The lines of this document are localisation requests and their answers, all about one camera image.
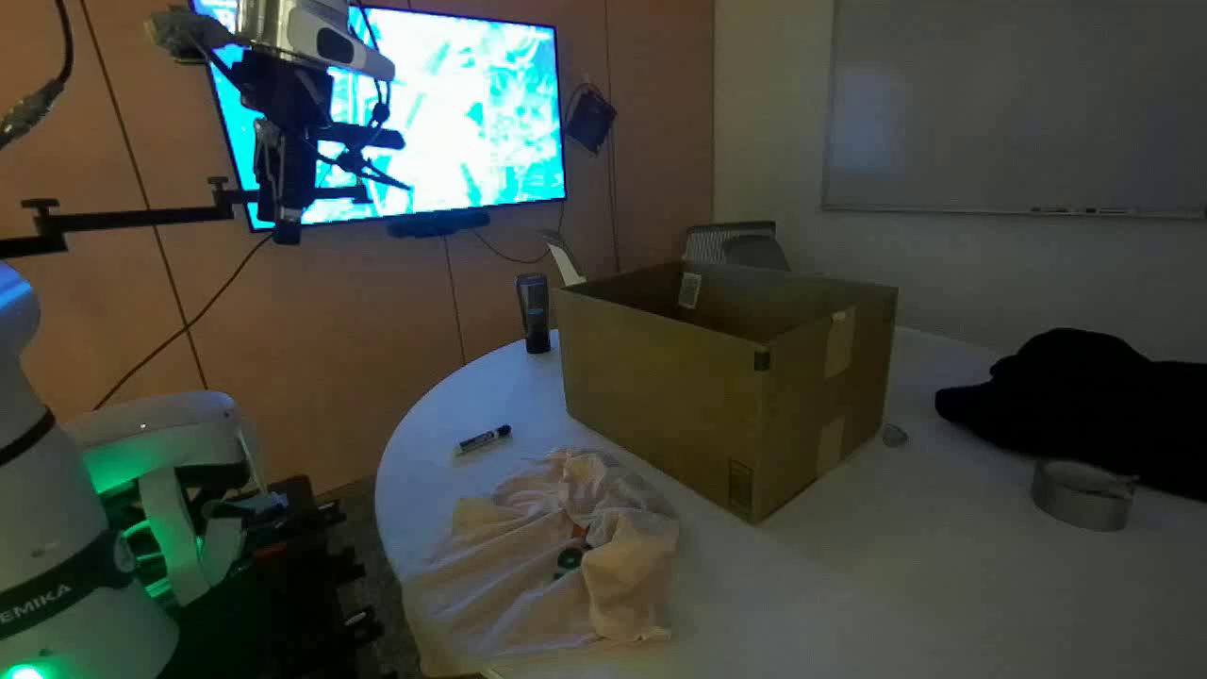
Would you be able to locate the open cardboard box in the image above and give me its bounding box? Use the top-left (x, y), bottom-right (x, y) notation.
top-left (553, 263), bottom-right (899, 525)

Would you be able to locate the wall mounted tv screen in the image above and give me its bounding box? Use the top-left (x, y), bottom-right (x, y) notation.
top-left (189, 0), bottom-right (567, 227)

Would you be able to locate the small clear cap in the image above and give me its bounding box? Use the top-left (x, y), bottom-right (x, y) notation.
top-left (880, 427), bottom-right (908, 448)

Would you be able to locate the black marker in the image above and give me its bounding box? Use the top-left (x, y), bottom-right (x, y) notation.
top-left (458, 427), bottom-right (512, 457)

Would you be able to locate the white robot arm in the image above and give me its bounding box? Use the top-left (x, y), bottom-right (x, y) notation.
top-left (0, 268), bottom-right (382, 679)

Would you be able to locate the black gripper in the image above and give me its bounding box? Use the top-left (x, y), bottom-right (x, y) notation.
top-left (231, 51), bottom-right (402, 245)

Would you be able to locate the beige cloth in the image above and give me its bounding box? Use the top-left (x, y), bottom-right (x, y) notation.
top-left (402, 448), bottom-right (679, 673)

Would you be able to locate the black garment on table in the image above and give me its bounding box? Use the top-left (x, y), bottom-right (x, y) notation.
top-left (934, 329), bottom-right (1207, 502)

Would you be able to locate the grey tape roll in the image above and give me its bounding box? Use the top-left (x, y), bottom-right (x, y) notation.
top-left (1031, 461), bottom-right (1138, 534)

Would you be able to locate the black wall adapter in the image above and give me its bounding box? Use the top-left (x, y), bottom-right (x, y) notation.
top-left (567, 86), bottom-right (615, 151)

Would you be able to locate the whiteboard on wall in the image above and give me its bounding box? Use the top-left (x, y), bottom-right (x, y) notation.
top-left (824, 0), bottom-right (1207, 221)

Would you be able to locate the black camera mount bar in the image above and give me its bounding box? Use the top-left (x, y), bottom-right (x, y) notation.
top-left (0, 177), bottom-right (258, 262)

